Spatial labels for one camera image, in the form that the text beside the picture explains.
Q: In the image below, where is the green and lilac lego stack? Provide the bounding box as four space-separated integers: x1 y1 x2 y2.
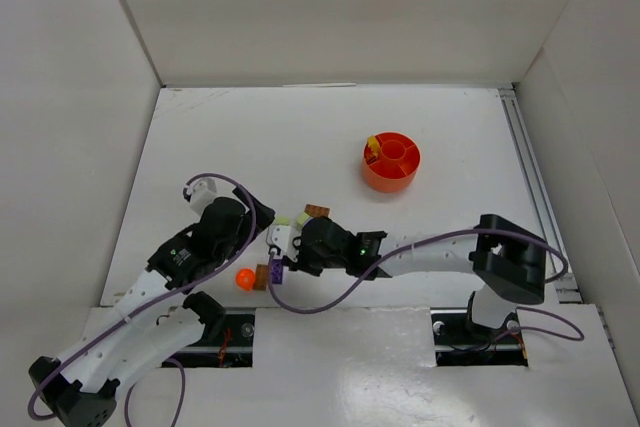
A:
295 212 311 227

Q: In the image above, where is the yellow lego brick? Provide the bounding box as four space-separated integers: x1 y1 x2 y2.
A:
365 136 380 161

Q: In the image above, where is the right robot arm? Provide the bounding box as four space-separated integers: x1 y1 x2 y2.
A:
289 214 546 330

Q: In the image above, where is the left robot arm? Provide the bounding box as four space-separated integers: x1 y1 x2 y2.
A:
29 186 276 426

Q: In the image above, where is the brown flat lego plate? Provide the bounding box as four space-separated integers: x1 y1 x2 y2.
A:
304 204 330 218

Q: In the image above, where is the purple lego brick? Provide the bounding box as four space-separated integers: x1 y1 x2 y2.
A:
269 257 285 285

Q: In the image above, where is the orange ball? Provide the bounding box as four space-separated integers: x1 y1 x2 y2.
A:
235 268 256 291

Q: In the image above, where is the brown lego brick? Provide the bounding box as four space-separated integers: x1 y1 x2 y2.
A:
253 264 270 291

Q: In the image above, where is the orange round divided container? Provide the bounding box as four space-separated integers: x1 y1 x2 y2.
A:
361 132 421 194

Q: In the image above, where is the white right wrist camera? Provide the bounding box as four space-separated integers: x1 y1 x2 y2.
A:
266 225 295 256

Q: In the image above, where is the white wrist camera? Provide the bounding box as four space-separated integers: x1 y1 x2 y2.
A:
185 182 217 216
266 225 295 256

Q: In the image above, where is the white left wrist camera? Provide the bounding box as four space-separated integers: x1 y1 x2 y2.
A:
185 182 217 216

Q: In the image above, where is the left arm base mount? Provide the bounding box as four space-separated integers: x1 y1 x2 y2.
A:
170 309 256 369

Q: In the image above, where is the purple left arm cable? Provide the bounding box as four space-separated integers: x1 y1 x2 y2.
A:
27 172 259 427

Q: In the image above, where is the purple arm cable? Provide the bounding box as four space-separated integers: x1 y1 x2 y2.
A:
27 172 259 427
267 227 585 342

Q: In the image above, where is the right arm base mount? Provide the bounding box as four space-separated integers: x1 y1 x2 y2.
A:
430 309 528 367

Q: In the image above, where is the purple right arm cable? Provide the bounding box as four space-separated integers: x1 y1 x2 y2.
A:
267 227 585 342

